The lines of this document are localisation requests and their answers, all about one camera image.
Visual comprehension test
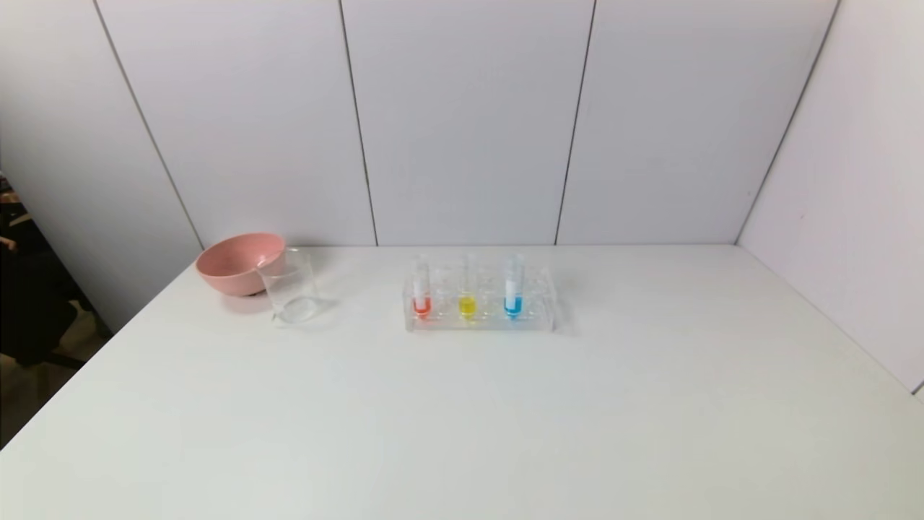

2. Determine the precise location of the test tube with yellow pigment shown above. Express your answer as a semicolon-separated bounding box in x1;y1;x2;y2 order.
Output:
459;253;477;322

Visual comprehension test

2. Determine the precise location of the clear acrylic test tube rack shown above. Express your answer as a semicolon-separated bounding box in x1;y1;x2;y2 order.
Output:
403;264;558;334

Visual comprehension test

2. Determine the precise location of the clear glass beaker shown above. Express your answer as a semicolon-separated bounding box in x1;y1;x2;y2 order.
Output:
258;248;321;324

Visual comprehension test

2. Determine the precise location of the pink bowl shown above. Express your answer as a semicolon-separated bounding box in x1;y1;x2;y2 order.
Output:
196;233;287;297

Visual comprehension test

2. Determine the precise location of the test tube with blue pigment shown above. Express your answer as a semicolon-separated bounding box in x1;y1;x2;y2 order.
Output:
505;253;525;320

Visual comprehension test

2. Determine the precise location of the test tube with red pigment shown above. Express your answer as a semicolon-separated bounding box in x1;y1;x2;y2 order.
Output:
413;254;432;320

